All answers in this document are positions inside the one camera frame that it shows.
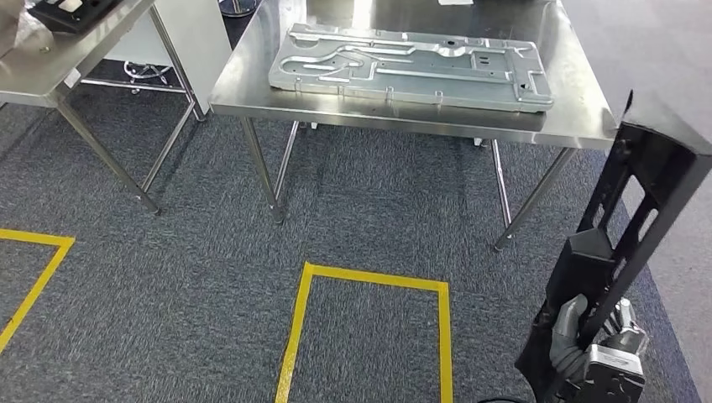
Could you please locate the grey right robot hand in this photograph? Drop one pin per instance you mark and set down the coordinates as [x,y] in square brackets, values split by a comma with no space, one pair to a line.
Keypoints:
[567,333]

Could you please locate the black plastic plate part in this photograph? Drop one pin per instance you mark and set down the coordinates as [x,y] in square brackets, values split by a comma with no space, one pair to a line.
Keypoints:
[78,16]
[667,161]

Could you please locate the stainless steel workbench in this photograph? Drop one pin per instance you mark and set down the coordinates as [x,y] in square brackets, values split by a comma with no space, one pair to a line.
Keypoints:
[573,111]

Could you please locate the aluminium jig plate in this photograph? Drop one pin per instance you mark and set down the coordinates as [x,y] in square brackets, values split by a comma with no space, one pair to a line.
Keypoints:
[417,78]

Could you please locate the white paper sheet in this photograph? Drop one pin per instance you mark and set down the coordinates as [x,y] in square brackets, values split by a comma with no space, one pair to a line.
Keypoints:
[455,2]

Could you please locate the white cabinet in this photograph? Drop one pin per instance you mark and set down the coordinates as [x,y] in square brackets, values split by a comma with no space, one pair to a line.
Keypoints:
[189,33]

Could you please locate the chrome stool base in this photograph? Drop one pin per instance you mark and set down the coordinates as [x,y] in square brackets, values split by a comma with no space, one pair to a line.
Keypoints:
[146,75]

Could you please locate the stainless steel table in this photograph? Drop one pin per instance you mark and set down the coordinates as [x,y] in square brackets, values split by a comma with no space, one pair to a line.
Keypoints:
[33,66]

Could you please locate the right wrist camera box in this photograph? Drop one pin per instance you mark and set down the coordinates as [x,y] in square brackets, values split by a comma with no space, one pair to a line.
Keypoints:
[612,378]

